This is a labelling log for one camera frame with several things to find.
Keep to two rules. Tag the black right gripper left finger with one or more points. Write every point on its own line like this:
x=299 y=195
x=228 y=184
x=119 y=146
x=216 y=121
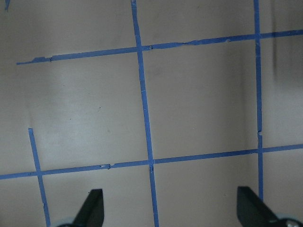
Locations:
x=91 y=213

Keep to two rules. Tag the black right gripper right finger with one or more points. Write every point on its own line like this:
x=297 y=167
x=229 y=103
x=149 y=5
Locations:
x=252 y=211

